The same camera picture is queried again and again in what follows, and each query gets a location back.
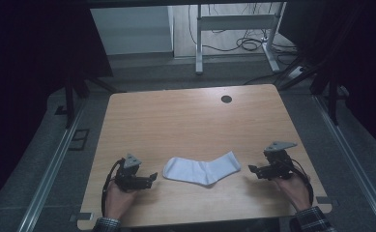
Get black floor hatch frame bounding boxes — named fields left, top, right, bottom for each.
left=67, top=128, right=91, bottom=152

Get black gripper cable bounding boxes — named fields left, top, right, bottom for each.
left=101, top=158, right=126, bottom=218
left=287, top=158, right=315, bottom=206

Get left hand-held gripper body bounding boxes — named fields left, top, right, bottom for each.
left=114, top=153, right=149, bottom=193

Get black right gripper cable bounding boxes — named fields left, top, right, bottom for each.
left=287, top=158, right=315, bottom=206

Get white power strip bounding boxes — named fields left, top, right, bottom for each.
left=286, top=65, right=306, bottom=80

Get white sock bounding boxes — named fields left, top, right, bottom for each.
left=162, top=150, right=243, bottom=187

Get dark metal stand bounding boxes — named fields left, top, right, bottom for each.
left=275, top=54, right=351, bottom=128
left=63, top=72, right=121, bottom=131

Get black floor cables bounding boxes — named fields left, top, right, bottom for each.
left=188, top=3, right=299, bottom=66

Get person's left hand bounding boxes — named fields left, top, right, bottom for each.
left=103, top=179, right=139, bottom=220

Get silver floor rail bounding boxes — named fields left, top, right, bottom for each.
left=311, top=94, right=376, bottom=232
left=15, top=99, right=88, bottom=232

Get person's right hand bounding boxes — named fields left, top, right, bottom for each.
left=273, top=173, right=312, bottom=213

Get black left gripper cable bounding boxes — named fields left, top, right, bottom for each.
left=101, top=158, right=126, bottom=218

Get white wall panel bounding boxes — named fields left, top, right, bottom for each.
left=89, top=5, right=175, bottom=56

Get dark curtain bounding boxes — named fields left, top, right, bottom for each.
left=0, top=0, right=114, bottom=214
left=277, top=0, right=376, bottom=159

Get white metal desk frame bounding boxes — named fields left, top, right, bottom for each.
left=194, top=2, right=287, bottom=76

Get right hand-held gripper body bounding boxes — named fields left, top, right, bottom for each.
left=262, top=140, right=299, bottom=181

